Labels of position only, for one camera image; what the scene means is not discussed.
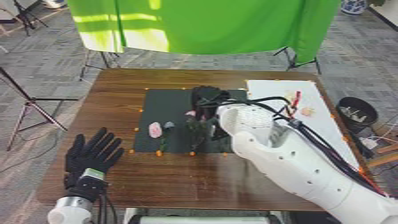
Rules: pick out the black cloth stand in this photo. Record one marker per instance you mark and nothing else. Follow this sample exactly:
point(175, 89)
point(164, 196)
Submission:
point(296, 61)

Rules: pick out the blue flower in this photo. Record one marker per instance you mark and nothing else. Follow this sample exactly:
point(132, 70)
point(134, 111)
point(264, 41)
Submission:
point(170, 125)

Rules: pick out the white sheet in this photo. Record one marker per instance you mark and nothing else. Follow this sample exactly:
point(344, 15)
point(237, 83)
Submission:
point(331, 133)

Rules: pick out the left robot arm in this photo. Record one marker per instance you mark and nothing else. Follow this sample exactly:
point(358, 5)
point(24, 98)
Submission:
point(77, 206)

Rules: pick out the black tripod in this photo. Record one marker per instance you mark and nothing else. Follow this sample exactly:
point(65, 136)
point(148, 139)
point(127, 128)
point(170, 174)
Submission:
point(24, 15)
point(29, 103)

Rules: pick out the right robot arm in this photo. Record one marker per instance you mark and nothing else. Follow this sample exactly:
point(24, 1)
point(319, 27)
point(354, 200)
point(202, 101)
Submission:
point(296, 160)

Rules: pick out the pale pink flower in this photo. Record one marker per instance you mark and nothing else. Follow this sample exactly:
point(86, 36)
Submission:
point(308, 111)

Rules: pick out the dark mat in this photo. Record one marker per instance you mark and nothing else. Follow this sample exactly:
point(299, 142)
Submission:
point(166, 106)

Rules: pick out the pale grey bar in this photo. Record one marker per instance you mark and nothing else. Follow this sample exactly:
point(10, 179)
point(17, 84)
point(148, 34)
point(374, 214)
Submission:
point(202, 220)

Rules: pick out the blue white vase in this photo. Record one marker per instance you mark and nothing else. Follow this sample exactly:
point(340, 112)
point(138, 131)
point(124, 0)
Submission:
point(354, 6)

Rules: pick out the black bin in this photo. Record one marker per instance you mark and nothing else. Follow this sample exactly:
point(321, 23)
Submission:
point(358, 115)

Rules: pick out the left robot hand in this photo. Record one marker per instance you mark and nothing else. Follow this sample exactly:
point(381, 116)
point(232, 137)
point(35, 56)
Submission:
point(92, 153)

